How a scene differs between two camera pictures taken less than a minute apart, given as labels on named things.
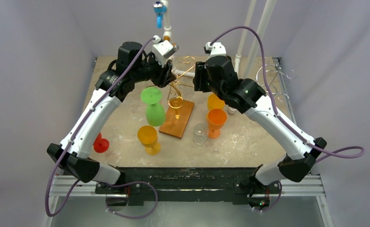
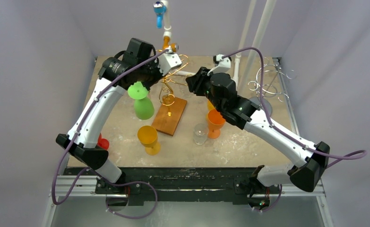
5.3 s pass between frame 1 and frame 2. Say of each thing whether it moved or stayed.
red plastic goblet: stayed
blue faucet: stayed
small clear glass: stayed
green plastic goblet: moved
